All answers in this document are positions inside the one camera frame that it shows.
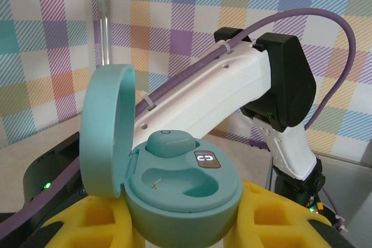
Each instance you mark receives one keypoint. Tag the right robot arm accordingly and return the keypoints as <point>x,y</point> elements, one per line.
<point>218,91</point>

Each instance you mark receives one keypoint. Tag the teal earbud charging case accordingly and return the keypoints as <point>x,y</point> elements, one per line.
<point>174,210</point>

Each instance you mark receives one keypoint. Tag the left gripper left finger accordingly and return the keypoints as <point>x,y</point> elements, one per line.
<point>96,230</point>

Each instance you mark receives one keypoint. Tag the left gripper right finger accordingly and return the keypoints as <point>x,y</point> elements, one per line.
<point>279,230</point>

